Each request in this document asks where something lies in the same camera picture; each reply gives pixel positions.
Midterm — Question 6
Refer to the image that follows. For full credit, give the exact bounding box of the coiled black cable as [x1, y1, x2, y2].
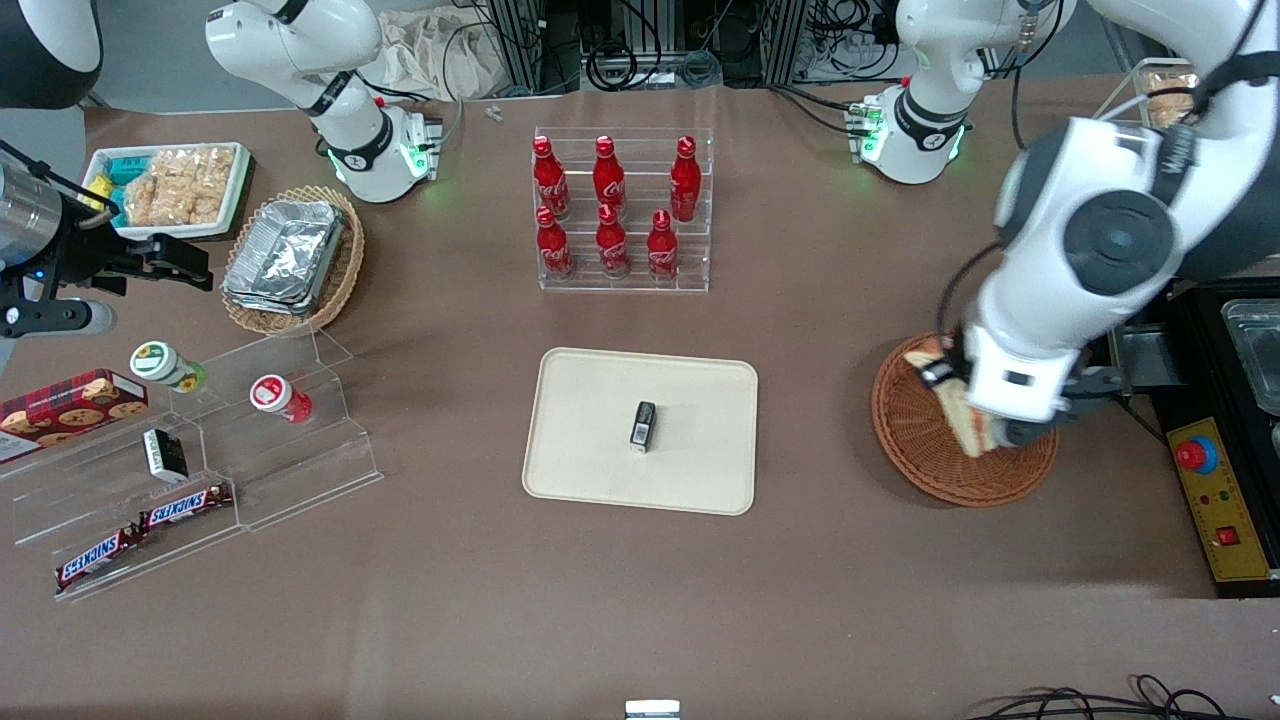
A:
[585, 40, 641, 93]

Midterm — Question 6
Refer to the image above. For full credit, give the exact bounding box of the beige plastic tray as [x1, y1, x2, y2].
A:
[522, 347, 759, 517]

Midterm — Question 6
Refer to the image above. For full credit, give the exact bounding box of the yellow emergency stop box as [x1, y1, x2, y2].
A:
[1167, 417, 1277, 584]

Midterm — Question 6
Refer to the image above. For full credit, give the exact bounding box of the rice cracker packet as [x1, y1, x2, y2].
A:
[160, 150, 201, 226]
[195, 148, 236, 223]
[125, 170, 166, 226]

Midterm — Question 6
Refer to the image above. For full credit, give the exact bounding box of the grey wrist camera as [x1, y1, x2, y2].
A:
[0, 300, 117, 338]
[995, 418, 1063, 450]

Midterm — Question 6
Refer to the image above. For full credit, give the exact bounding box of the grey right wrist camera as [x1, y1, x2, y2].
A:
[0, 300, 117, 338]

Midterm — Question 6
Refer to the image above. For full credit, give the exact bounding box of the red strawberry yogurt cup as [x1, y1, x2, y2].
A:
[249, 374, 313, 424]

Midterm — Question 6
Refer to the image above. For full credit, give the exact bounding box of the green sunflower yogurt cup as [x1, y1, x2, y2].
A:
[130, 341, 207, 393]

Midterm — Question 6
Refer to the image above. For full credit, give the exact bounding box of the clear plastic container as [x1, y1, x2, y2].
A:
[1222, 298, 1280, 416]

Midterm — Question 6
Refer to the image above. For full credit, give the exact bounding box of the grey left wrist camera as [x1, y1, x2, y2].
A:
[995, 418, 1063, 450]

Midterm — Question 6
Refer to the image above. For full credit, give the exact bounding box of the clear acrylic stepped shelf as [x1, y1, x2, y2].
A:
[0, 328, 384, 603]

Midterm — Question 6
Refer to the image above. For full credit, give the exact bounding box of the aluminium frame post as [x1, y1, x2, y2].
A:
[762, 0, 809, 89]
[488, 0, 549, 96]

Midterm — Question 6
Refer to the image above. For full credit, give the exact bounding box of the brown wicker basket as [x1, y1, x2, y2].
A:
[870, 333, 1059, 508]

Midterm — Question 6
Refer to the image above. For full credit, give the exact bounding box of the white rectangular snack tray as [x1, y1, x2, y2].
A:
[80, 142, 251, 241]

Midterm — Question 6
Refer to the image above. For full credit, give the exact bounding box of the clear acrylic bottle rack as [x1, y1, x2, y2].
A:
[533, 127, 714, 293]

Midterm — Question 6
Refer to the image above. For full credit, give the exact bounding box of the clear food container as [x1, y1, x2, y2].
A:
[1135, 58, 1201, 131]

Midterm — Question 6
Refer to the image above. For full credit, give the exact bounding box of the black side table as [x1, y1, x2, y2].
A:
[1105, 280, 1280, 601]

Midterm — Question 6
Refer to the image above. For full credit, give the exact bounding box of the red cola bottle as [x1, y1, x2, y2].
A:
[535, 206, 576, 280]
[595, 204, 632, 279]
[669, 136, 703, 223]
[646, 210, 681, 281]
[592, 136, 628, 216]
[532, 136, 571, 221]

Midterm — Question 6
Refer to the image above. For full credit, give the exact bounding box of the triangle sandwich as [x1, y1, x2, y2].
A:
[903, 335, 1004, 459]

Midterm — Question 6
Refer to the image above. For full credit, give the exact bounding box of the white crumpled cloth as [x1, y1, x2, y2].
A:
[375, 8, 501, 101]

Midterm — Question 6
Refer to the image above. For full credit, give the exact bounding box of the light wicker basket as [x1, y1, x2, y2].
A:
[221, 185, 366, 336]

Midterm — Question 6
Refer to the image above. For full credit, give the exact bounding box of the aluminium foil tray stack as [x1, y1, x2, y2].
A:
[222, 199, 346, 317]

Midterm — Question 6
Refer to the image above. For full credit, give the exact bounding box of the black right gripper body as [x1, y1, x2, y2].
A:
[18, 225, 157, 301]

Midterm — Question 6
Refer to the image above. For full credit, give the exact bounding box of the Snickers chocolate bar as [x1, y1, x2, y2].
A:
[55, 527, 146, 591]
[138, 483, 233, 531]

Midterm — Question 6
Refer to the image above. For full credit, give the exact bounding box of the red tartan cookie box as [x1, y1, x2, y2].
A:
[0, 369, 149, 463]

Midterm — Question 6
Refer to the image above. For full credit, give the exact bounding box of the black cable bundle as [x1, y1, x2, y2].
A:
[965, 675, 1280, 720]

